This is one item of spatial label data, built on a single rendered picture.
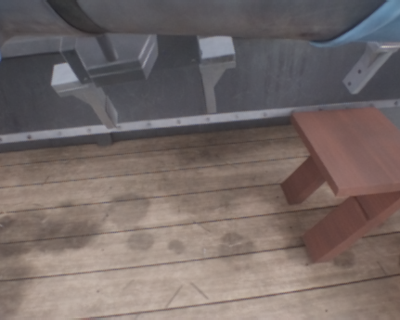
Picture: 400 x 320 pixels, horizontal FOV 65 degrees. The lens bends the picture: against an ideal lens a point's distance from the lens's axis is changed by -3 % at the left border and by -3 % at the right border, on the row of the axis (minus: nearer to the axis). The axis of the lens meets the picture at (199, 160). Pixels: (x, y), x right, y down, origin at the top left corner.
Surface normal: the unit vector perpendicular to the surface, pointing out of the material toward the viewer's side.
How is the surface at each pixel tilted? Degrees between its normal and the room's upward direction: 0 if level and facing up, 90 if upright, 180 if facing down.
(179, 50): 114
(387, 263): 0
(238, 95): 90
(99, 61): 25
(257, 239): 0
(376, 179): 0
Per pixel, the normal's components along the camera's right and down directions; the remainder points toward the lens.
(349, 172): -0.04, -0.78
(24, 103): 0.12, 0.61
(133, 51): -0.11, -0.46
